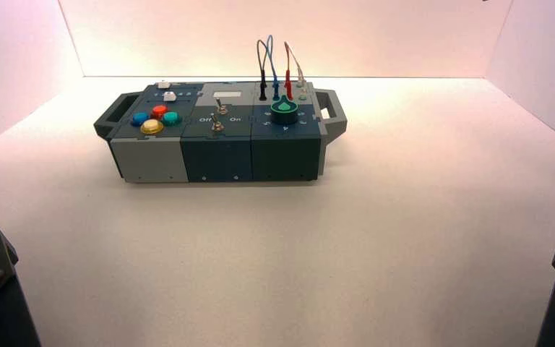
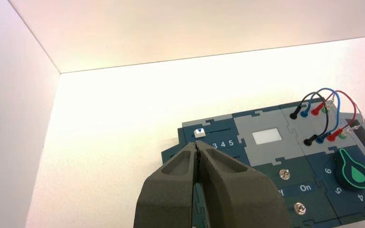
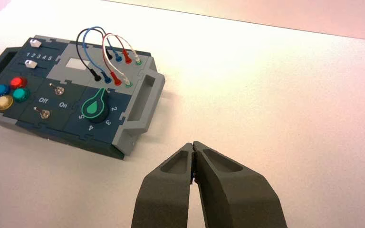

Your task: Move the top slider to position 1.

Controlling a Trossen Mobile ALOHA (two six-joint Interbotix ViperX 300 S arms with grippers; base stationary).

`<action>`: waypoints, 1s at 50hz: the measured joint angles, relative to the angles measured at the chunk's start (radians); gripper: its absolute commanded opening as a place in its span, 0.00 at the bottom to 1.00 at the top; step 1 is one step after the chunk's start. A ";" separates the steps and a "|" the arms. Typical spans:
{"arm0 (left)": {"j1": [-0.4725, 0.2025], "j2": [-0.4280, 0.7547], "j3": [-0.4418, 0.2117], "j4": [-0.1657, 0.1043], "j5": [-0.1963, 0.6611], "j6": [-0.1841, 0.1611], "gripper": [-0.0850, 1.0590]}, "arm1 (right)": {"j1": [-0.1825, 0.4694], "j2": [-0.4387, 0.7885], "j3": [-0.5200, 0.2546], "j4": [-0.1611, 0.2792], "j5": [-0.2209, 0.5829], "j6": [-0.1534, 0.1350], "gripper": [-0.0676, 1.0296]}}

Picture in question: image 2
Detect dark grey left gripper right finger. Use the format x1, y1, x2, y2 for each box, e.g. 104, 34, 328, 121
196, 140, 294, 228

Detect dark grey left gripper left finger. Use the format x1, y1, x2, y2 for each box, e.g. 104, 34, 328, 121
133, 142, 200, 228

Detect white display window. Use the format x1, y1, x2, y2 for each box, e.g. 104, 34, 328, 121
252, 127, 283, 145

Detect blue and grey task board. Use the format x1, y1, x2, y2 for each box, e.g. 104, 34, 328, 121
161, 97, 365, 228

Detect black green rotary knob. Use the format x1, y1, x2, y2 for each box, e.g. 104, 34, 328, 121
333, 148, 365, 191

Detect black jumper cable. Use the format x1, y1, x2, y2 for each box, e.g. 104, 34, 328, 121
289, 92, 329, 147

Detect blue jumper cable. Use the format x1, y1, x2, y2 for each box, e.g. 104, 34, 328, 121
300, 87, 342, 145

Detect red jumper cable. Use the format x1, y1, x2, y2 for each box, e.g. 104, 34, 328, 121
310, 90, 357, 142

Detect clear jumper cable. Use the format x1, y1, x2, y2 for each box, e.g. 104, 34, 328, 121
321, 97, 365, 140

